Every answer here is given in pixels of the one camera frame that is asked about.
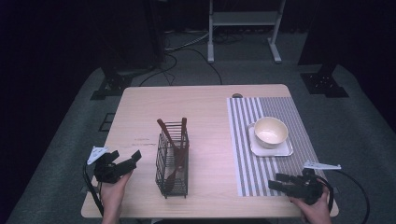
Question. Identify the white desk frame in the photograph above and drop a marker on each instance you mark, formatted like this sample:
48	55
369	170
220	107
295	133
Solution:
246	18

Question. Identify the person's right hand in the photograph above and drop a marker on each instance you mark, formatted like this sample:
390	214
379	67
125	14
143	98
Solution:
314	211

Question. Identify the black stand base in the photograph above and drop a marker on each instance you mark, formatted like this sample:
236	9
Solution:
112	85
323	84

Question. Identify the white square plate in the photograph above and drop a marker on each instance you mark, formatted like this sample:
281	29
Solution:
280	151

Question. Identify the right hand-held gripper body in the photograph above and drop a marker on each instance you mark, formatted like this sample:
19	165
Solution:
309	189

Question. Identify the brown wooden spoon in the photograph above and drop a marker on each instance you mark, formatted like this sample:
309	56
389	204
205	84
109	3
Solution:
166	132

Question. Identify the floor socket hatch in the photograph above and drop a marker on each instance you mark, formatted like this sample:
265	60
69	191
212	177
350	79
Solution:
107	122

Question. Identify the cream bowl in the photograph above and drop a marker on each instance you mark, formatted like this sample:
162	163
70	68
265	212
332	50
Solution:
270	132

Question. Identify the person's left hand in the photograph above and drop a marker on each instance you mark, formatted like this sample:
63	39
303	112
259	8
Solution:
112	194

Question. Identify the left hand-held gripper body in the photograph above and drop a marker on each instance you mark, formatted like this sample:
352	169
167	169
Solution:
107	172

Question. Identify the grey striped placemat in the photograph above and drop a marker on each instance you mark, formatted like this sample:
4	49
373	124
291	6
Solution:
249	174

